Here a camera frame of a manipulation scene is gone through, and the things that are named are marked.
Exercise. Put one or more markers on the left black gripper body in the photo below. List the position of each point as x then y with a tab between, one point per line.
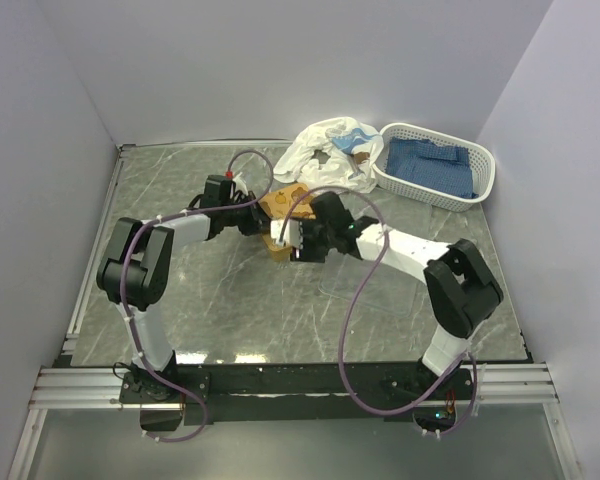
245	218

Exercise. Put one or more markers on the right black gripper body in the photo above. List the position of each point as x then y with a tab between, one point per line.
317	241

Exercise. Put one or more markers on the silver tin lid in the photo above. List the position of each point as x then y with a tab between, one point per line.
277	204

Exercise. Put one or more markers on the clear plastic tray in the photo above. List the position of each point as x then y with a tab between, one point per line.
388	290

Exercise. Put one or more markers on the gold cookie tin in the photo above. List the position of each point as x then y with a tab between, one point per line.
276	252

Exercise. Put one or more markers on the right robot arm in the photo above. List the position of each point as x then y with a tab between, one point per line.
462	289

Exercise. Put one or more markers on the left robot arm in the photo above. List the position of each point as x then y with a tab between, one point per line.
134	269

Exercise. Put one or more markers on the white crumpled shirt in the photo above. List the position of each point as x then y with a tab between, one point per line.
336	152

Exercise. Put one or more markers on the white laundry basket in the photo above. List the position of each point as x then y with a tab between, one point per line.
482	164

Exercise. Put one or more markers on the blue folded cloth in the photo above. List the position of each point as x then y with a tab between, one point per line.
444	169

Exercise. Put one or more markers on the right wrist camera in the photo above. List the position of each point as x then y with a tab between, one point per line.
286	233

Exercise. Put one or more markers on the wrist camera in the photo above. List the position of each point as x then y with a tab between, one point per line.
286	233
239	181

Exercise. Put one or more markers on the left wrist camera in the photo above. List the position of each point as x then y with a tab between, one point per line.
239	181

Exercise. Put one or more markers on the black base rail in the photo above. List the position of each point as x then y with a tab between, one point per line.
276	392

